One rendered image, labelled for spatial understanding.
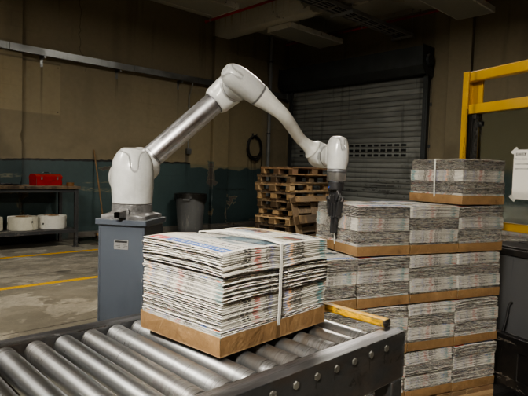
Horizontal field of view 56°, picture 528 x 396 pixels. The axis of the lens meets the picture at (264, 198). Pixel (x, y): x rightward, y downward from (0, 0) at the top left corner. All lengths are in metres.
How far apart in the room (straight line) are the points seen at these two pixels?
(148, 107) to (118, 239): 7.47
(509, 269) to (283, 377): 2.43
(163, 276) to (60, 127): 7.48
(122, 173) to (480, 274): 1.79
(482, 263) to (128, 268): 1.72
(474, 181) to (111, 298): 1.76
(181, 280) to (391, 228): 1.37
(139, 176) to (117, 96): 7.16
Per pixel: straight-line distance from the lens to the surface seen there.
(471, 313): 2.72
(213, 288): 1.07
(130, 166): 1.94
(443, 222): 2.50
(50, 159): 8.53
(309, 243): 1.25
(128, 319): 1.38
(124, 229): 1.94
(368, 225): 2.24
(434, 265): 2.50
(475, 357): 2.83
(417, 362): 2.57
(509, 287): 3.31
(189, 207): 9.05
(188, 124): 2.20
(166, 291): 1.20
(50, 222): 7.88
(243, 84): 2.12
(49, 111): 8.56
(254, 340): 1.15
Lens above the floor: 1.20
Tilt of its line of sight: 3 degrees down
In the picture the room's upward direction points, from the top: 2 degrees clockwise
